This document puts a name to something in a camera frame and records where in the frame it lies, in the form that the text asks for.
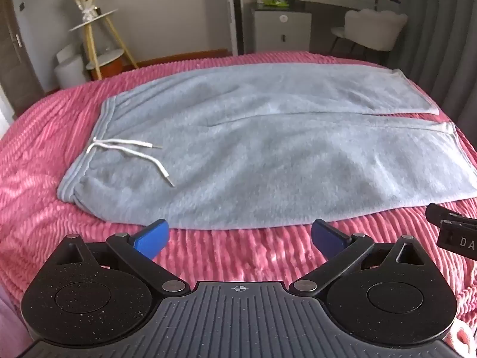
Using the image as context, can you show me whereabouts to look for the yellow-legged tiered stand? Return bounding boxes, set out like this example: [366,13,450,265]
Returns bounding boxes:
[69,9,139,81]

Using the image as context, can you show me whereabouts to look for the pink ribbed blanket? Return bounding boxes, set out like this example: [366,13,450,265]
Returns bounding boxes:
[0,50,477,358]

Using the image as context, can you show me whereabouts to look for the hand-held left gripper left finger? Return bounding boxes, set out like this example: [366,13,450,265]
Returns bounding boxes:
[55,219,191,296]

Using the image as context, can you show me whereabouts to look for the orange round stool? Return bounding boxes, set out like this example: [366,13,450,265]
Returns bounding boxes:
[97,57,124,78]

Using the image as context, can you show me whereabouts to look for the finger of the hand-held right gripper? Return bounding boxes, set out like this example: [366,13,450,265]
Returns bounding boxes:
[425,203,477,229]

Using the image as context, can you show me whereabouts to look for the white shell-back chair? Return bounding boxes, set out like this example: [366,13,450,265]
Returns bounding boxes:
[331,9,408,64]

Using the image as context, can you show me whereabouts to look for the grey pants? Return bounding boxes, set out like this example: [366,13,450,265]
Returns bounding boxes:
[56,61,477,231]

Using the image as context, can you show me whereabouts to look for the brown wooden door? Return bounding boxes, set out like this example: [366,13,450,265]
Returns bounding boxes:
[0,0,45,116]

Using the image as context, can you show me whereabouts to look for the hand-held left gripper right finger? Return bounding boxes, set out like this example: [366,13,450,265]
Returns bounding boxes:
[289,219,430,296]

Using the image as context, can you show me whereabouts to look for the grey curtain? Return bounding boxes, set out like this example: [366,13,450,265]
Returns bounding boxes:
[384,0,477,135]

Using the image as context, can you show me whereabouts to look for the white cylindrical bin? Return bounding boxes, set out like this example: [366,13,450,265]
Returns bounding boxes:
[54,43,92,90]

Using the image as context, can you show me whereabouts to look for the grey drawer cabinet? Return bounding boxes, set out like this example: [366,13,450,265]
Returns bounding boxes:
[251,5,313,53]

